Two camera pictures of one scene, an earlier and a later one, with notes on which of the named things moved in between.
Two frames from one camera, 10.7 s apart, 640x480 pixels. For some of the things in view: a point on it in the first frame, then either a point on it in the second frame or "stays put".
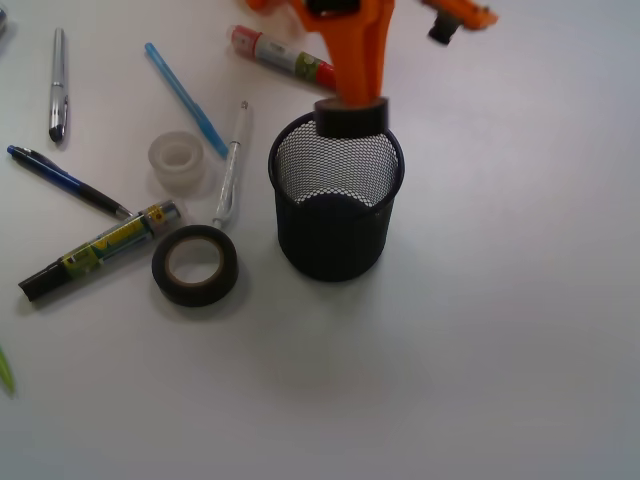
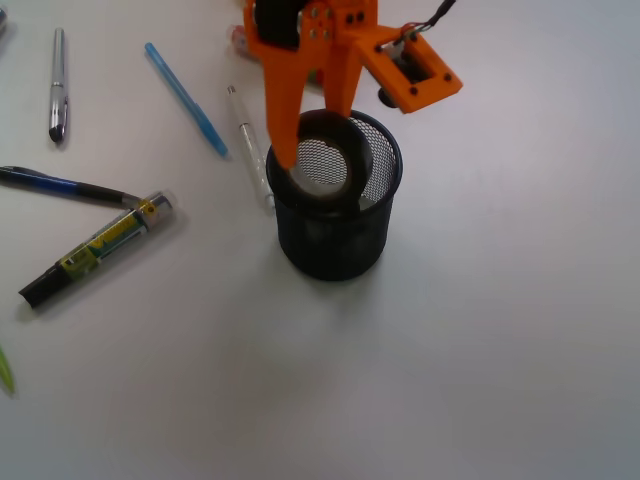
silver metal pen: (59, 100) stays put
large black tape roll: (202, 294) → (315, 124)
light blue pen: (202, 119) stays put
